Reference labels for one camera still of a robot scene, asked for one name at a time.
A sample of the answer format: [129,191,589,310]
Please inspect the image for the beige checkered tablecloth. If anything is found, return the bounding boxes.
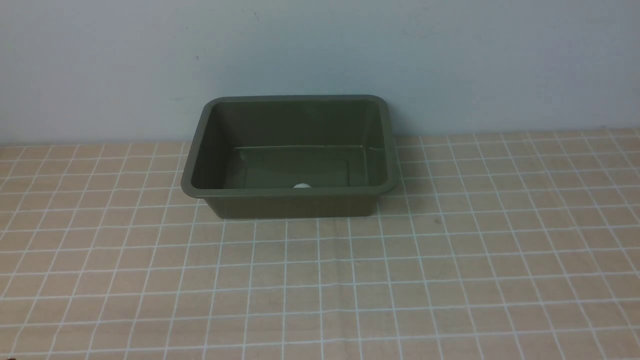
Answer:
[0,129,640,360]

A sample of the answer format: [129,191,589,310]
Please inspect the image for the olive green plastic bin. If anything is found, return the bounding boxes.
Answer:
[181,95,400,219]

